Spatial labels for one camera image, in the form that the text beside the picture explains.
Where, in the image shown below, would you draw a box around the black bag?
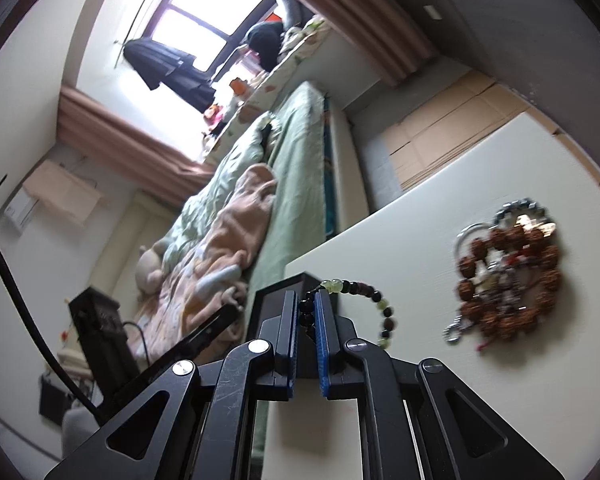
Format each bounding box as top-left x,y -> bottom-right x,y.
245,20 -> 286,71

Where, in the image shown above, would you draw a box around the white air conditioner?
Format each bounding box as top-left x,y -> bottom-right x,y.
2,195 -> 41,228

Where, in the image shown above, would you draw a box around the brown seed bead bracelet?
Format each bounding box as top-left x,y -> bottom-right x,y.
455,225 -> 563,341

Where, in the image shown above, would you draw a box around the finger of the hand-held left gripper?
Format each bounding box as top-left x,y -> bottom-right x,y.
112,305 -> 243,406

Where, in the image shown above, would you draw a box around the black green bead bracelet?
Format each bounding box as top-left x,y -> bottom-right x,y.
300,277 -> 396,351

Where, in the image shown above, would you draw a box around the beige plush toy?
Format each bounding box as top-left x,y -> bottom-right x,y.
135,245 -> 166,293

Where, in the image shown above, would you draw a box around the grey pillow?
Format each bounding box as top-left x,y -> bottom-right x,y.
272,0 -> 316,28

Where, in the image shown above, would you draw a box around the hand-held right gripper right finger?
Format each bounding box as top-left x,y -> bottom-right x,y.
315,290 -> 566,480

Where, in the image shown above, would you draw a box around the peach cloth cover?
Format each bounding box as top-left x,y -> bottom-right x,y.
22,160 -> 106,223

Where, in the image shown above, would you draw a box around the pink plush toy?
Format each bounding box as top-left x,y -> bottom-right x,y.
202,102 -> 228,128

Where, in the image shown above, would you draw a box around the cream padded headboard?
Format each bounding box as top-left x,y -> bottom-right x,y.
127,190 -> 181,256

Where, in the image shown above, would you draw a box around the grey metallic bead bracelet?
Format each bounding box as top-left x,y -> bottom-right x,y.
492,199 -> 556,236

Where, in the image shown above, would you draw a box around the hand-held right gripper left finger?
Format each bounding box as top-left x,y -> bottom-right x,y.
45,290 -> 301,480

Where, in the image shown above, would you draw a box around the white green cloth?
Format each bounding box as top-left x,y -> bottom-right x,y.
285,17 -> 326,46

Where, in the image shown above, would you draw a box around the black hanging clothes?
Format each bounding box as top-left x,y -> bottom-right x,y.
122,37 -> 218,113

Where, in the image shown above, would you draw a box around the leaf print window seat cushion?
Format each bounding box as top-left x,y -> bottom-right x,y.
200,15 -> 331,161

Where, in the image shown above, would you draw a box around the gold butterfly ring ornament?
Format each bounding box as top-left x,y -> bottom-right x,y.
472,247 -> 518,306

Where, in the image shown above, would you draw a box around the pink floral blanket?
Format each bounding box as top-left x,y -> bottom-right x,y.
137,162 -> 278,361

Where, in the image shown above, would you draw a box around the flattened cardboard sheet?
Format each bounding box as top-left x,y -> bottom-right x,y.
380,70 -> 600,201

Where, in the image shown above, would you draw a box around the pink curtain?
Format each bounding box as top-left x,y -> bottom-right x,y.
57,85 -> 216,206
260,0 -> 436,86

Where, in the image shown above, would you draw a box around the dark wood wardrobe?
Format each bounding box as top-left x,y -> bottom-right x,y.
380,0 -> 600,126

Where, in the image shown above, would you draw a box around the dark framed window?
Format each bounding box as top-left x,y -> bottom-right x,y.
150,0 -> 291,86

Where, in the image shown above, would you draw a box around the light green duvet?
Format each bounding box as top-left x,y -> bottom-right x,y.
162,115 -> 281,271

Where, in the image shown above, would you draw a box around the black braided cable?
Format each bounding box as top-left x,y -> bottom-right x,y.
0,227 -> 106,423

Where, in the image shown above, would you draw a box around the bed with green sheet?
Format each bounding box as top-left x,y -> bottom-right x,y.
135,80 -> 371,480

